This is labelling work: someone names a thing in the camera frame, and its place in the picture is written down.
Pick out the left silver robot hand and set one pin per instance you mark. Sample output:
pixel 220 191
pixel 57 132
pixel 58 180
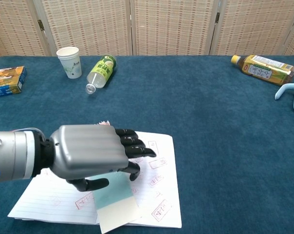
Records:
pixel 88 151

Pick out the blue bookmark with tassel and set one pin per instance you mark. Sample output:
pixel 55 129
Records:
pixel 115 207

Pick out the white notebook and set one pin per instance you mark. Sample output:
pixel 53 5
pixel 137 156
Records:
pixel 159 185

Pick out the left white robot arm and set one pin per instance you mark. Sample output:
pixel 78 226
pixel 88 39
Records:
pixel 10 156

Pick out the green label plastic bottle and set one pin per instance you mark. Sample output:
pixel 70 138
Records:
pixel 102 70

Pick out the white paper cup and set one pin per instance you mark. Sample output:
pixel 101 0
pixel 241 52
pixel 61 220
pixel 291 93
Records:
pixel 71 65

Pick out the orange and blue carton box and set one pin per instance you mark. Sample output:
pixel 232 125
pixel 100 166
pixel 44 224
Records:
pixel 8 80

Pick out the dark blue table cloth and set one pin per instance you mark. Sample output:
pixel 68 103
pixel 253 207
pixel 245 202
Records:
pixel 210 109

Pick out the black screen hinge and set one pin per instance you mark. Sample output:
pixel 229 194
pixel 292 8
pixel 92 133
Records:
pixel 217 17
pixel 41 25

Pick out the yellow cap tea bottle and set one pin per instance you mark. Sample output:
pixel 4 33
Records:
pixel 261 69

